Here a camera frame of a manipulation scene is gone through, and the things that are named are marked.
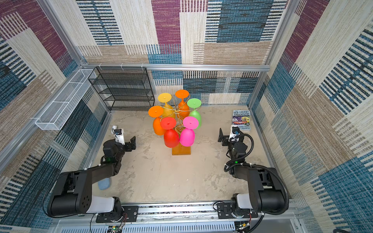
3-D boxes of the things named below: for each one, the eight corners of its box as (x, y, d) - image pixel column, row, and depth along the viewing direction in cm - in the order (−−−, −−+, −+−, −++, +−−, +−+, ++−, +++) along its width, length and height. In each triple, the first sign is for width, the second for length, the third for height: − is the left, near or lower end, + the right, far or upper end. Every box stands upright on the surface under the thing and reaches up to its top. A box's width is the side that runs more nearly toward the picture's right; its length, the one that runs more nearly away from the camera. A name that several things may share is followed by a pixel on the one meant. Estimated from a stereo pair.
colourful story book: (231, 129, 109) (232, 125, 106) (232, 111, 120) (233, 108, 117) (248, 132, 107) (250, 128, 104) (248, 114, 119) (249, 110, 115)
